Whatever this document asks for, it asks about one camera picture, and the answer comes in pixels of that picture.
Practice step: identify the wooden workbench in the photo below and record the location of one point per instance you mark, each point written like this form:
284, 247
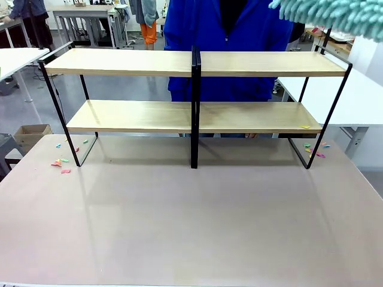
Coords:
338, 48

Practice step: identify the black stand pole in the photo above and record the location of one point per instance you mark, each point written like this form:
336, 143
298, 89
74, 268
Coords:
326, 42
39, 42

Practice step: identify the brown cardboard box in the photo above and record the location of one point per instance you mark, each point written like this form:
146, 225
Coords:
30, 139

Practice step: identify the black hanging garment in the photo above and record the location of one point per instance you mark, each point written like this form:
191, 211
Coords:
297, 33

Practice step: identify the grey metal desk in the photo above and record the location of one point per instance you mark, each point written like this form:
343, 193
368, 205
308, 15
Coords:
80, 12

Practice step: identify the white lab desk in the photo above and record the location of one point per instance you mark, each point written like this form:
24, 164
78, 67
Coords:
9, 27

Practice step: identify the person in blue jacket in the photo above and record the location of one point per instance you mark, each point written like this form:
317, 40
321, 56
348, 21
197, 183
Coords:
263, 36

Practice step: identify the teal microfibre duster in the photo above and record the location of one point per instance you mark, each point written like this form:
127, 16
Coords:
344, 15

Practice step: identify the white side table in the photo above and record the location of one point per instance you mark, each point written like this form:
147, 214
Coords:
353, 101
15, 59

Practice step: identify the black frame wooden shelf unit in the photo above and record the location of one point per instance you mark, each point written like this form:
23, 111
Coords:
269, 67
119, 62

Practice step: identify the bystander in dark clothes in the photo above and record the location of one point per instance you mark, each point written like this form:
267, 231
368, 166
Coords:
39, 30

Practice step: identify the grey metal stool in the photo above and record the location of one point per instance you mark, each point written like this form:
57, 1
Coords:
7, 146

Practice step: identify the white board panel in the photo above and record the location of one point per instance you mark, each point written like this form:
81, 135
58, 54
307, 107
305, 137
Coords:
368, 56

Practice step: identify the bystander in orange trousers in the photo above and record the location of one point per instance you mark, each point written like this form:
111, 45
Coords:
148, 33

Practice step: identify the person's left hand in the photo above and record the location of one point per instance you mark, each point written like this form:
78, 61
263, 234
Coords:
251, 135

